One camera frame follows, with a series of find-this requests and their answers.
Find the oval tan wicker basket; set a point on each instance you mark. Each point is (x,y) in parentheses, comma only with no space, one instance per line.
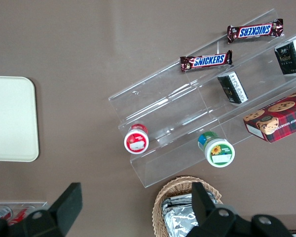
(160,205)

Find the small black carton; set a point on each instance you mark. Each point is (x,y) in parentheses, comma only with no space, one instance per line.
(233,89)
(288,58)

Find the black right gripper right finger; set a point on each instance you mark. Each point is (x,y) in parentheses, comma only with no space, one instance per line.
(212,222)

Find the brown Snickers bar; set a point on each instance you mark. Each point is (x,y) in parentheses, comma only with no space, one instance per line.
(255,30)
(208,60)

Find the red tartan cookie box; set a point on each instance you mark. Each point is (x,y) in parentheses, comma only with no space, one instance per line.
(278,118)

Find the clear acrylic stepped stand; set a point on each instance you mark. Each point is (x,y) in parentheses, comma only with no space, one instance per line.
(162,98)

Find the silver foil wrapped pack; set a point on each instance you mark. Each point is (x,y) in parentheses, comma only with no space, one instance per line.
(177,222)
(181,197)

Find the clear acrylic bottle rack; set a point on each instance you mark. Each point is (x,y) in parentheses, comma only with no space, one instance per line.
(39,206)

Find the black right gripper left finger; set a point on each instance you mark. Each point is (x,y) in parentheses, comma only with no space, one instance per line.
(61,209)

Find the red lidded cup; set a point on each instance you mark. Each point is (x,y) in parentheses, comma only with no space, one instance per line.
(136,143)

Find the green lidded cup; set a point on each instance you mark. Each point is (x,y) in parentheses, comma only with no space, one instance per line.
(219,153)

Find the cream plastic tray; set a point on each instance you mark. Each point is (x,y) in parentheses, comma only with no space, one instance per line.
(12,118)

